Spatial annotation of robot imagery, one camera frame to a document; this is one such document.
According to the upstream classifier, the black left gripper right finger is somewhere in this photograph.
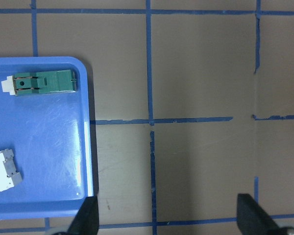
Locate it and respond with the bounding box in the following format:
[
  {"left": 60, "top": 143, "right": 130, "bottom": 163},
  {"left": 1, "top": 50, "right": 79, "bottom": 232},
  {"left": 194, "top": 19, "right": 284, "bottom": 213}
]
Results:
[{"left": 236, "top": 193, "right": 291, "bottom": 235}]

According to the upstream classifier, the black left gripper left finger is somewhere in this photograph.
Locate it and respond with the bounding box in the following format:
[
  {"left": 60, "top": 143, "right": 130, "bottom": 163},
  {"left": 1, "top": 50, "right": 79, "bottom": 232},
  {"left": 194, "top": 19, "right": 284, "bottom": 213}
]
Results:
[{"left": 67, "top": 196, "right": 99, "bottom": 235}]

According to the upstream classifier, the blue plastic tray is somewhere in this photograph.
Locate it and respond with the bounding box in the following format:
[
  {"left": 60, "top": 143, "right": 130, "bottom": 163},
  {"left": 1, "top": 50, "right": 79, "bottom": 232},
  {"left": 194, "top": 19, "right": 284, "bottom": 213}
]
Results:
[{"left": 0, "top": 57, "right": 94, "bottom": 220}]

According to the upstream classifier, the white grey circuit breaker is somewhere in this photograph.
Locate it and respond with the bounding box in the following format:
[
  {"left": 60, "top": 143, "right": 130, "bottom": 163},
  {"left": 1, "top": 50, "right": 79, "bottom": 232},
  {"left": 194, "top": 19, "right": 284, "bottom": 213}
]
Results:
[{"left": 0, "top": 149, "right": 23, "bottom": 192}]

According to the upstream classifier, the green terminal block component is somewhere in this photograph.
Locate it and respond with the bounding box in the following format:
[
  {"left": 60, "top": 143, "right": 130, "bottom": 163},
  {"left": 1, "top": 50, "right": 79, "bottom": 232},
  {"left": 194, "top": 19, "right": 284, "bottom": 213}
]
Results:
[{"left": 1, "top": 70, "right": 77, "bottom": 96}]

